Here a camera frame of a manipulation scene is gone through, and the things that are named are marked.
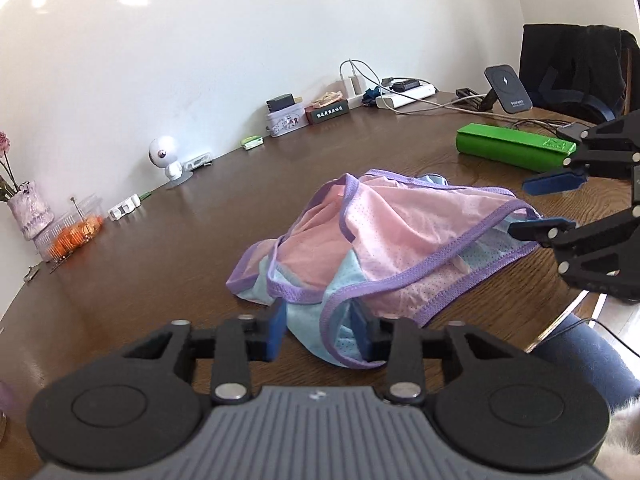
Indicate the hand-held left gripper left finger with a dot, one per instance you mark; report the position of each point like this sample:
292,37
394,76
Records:
276,332

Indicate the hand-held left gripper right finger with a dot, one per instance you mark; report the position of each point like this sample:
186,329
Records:
361,334

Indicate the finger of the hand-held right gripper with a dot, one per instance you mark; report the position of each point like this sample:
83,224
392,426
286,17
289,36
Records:
555,181
535,232

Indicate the pink and blue mesh shorts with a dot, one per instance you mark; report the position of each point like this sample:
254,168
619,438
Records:
400,230

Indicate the black jacket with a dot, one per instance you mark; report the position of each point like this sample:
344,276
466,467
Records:
570,65

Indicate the black folding phone holder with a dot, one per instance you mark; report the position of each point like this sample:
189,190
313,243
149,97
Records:
470,94

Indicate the blue seat cushion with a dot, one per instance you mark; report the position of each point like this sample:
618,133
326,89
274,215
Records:
585,365

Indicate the white power strip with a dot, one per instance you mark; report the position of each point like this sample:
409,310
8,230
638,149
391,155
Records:
405,98

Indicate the black adapter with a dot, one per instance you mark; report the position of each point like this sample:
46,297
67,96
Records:
405,84

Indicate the white small device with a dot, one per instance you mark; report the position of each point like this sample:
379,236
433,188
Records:
197,162

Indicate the green and white small case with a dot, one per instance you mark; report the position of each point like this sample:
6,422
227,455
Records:
252,142

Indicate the white printed tin box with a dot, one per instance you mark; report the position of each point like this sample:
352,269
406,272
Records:
286,122

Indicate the dark green labelled box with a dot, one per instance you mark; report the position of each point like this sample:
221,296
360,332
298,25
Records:
327,114

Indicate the white fluffy cloth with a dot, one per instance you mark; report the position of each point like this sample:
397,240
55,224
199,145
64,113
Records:
625,440

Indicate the clear container with orange snacks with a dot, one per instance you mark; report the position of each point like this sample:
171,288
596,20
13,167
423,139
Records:
70,237

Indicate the black charger block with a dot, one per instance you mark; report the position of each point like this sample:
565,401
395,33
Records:
281,102

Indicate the tan rubber bands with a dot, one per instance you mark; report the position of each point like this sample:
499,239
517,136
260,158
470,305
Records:
329,97

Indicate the small metal clip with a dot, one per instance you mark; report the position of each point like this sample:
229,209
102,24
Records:
31,274

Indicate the mottled purple vase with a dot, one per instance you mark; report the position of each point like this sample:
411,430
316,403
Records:
31,212

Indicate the dried pink roses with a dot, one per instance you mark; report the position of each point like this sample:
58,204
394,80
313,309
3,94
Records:
4,141

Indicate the white round-headed robot camera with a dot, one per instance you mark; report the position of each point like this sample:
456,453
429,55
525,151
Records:
162,152

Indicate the white wall charger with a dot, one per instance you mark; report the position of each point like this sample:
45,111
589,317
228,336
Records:
357,86
343,87

